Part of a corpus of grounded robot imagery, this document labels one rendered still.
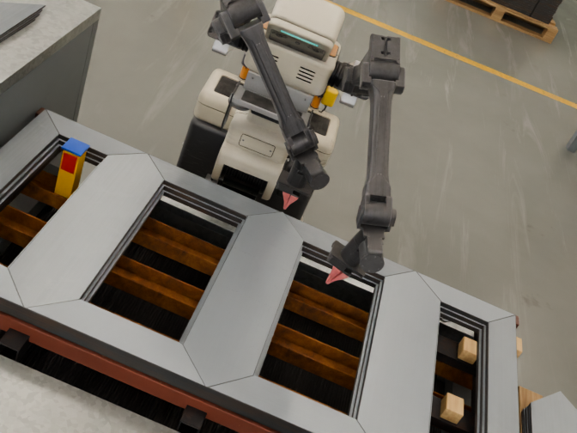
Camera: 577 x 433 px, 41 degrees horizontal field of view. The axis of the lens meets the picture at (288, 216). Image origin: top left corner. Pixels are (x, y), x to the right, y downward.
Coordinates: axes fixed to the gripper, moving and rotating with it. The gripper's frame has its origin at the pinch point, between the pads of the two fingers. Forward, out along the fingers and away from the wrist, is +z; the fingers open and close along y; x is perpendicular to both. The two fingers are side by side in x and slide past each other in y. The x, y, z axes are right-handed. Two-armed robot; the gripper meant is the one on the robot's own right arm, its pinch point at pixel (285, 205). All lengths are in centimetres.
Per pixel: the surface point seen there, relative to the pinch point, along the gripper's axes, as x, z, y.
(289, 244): -7.4, 6.7, 5.4
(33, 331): -68, 13, -42
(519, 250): 185, 93, 133
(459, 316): -4, 9, 60
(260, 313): -39.0, 6.8, 4.5
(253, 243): -13.7, 6.7, -4.2
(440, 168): 238, 93, 81
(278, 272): -21.2, 6.8, 5.3
